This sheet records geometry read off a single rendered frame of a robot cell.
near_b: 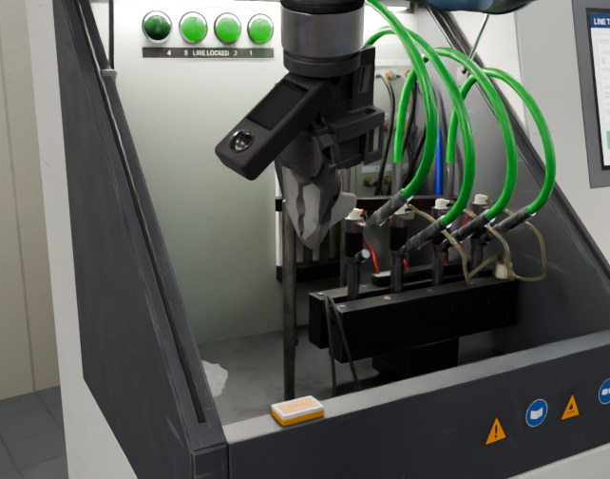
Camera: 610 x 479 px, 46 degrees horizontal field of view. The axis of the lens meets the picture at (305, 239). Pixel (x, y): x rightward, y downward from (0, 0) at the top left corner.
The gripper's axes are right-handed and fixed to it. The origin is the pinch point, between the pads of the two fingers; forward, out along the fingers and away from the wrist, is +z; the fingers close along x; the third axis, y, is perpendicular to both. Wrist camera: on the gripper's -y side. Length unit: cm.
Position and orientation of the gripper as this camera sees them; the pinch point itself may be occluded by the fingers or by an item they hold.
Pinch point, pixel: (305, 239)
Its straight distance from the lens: 75.6
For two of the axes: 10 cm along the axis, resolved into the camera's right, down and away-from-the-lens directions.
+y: 7.9, -3.5, 5.0
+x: -6.1, -4.4, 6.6
